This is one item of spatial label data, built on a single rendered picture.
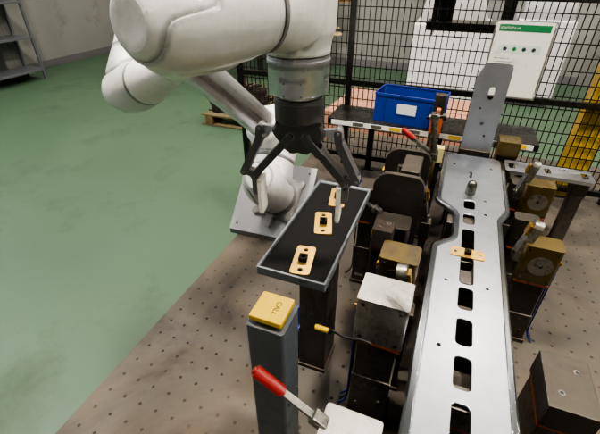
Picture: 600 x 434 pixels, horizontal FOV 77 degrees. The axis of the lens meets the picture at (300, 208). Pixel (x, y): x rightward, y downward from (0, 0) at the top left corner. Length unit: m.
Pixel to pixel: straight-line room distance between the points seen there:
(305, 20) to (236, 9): 0.11
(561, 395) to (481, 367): 0.13
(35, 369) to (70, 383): 0.22
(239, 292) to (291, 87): 0.93
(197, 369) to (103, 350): 1.16
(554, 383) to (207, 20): 0.78
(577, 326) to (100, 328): 2.14
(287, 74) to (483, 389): 0.64
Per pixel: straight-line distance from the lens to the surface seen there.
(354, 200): 0.94
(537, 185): 1.45
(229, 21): 0.42
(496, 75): 1.67
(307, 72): 0.54
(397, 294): 0.78
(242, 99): 1.23
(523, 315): 1.29
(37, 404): 2.23
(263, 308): 0.67
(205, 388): 1.15
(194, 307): 1.33
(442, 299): 0.96
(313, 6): 0.51
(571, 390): 0.86
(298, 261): 0.74
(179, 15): 0.40
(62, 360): 2.34
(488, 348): 0.90
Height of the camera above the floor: 1.65
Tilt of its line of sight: 33 degrees down
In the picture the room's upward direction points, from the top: straight up
